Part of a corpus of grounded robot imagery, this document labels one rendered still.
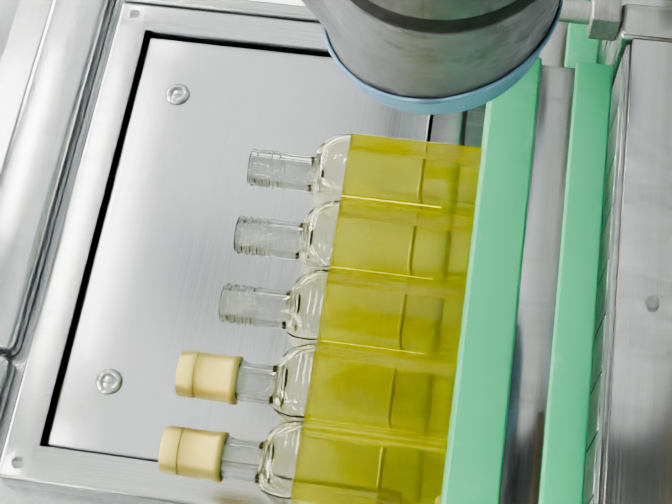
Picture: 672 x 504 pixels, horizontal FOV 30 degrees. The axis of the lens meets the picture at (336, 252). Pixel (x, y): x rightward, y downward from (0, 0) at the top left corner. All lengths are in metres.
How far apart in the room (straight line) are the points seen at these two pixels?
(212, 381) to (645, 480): 0.32
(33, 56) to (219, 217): 0.27
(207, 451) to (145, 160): 0.35
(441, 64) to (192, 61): 0.65
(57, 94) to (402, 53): 0.68
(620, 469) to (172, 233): 0.51
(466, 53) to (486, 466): 0.29
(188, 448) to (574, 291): 0.29
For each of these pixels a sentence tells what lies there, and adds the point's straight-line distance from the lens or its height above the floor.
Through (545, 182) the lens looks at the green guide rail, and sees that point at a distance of 0.83.
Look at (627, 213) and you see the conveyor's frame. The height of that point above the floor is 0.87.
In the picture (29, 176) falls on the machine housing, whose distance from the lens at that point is 1.17.
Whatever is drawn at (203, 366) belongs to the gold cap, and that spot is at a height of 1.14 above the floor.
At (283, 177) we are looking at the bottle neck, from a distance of 0.97.
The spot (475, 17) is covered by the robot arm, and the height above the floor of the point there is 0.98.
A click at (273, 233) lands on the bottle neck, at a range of 0.94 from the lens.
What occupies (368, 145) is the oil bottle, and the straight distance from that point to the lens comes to 0.96.
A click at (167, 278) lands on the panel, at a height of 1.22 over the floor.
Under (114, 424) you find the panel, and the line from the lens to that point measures 1.05.
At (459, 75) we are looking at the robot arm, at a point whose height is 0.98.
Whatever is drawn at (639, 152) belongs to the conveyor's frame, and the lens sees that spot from 0.82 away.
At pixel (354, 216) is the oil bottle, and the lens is 0.93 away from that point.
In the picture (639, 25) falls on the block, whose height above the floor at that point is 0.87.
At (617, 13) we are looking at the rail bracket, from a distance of 0.87.
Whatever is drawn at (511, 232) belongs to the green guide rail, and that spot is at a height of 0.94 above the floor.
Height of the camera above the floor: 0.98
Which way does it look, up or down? 5 degrees up
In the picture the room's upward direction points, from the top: 83 degrees counter-clockwise
